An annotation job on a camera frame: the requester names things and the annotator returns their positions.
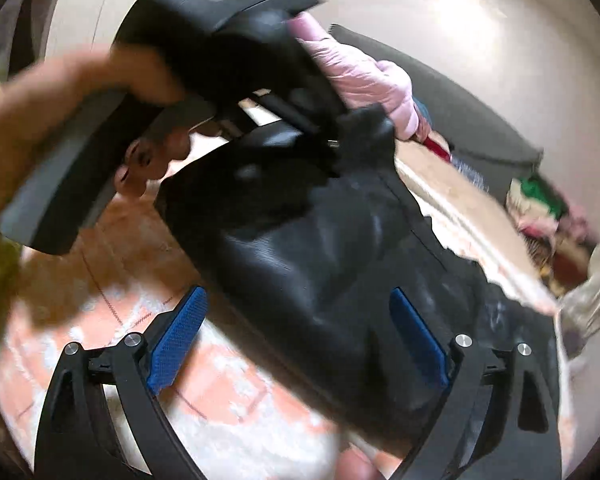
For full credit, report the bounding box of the red cloth item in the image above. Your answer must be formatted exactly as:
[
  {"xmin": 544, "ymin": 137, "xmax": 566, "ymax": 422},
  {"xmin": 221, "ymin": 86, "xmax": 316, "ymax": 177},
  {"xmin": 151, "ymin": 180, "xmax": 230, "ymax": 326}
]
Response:
[{"xmin": 420, "ymin": 132, "xmax": 454, "ymax": 164}]

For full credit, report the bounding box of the pile of mixed clothes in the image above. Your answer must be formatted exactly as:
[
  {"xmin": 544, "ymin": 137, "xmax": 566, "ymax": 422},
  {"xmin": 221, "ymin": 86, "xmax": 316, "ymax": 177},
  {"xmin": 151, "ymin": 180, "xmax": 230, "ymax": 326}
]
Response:
[{"xmin": 505, "ymin": 172, "xmax": 600, "ymax": 297}]

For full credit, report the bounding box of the black leather jacket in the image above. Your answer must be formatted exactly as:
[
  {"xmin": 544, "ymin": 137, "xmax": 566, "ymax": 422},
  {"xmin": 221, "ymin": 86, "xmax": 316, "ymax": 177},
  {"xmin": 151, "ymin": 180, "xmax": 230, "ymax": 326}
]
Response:
[{"xmin": 152, "ymin": 105, "xmax": 561, "ymax": 480}]

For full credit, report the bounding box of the pink puffer jacket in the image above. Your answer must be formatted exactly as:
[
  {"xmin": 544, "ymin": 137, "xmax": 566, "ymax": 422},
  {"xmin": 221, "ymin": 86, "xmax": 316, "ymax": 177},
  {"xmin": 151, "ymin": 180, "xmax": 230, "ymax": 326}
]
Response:
[{"xmin": 290, "ymin": 12, "xmax": 433, "ymax": 143}]

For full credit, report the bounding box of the white curtain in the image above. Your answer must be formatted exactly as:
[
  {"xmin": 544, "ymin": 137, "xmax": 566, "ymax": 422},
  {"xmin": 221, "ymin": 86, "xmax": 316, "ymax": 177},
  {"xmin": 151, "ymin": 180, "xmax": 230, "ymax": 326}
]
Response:
[{"xmin": 555, "ymin": 232, "xmax": 600, "ymax": 362}]

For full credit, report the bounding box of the person's left hand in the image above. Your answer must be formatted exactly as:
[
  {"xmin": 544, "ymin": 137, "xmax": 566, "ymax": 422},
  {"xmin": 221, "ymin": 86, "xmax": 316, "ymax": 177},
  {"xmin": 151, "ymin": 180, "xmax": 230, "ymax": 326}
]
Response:
[{"xmin": 0, "ymin": 42, "xmax": 217, "ymax": 216}]

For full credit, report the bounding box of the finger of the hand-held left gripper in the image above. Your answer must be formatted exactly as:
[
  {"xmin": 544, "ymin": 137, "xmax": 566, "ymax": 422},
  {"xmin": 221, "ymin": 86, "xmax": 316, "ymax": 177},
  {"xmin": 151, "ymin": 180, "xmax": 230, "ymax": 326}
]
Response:
[{"xmin": 240, "ymin": 87, "xmax": 346, "ymax": 177}]

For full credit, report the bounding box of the white wardrobe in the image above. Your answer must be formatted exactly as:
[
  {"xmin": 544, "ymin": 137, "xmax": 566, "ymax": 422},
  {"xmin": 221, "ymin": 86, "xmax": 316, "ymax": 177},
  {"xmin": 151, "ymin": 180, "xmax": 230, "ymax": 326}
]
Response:
[{"xmin": 45, "ymin": 0, "xmax": 301, "ymax": 63}]

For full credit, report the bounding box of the dark grey sofa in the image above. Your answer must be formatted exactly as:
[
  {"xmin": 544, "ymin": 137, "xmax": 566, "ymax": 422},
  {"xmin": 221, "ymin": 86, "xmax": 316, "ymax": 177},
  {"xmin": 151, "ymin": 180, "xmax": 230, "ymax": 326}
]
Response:
[{"xmin": 330, "ymin": 22, "xmax": 547, "ymax": 182}]

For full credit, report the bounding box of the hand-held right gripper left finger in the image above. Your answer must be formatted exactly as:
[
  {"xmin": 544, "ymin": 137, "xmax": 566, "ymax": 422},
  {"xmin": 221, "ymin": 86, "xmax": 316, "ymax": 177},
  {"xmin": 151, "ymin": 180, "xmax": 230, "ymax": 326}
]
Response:
[{"xmin": 34, "ymin": 285, "xmax": 211, "ymax": 480}]

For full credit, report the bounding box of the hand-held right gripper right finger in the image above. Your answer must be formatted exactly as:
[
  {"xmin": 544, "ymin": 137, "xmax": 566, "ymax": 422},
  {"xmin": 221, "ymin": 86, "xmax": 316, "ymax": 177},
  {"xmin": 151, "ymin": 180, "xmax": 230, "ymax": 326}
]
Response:
[{"xmin": 389, "ymin": 287, "xmax": 563, "ymax": 480}]

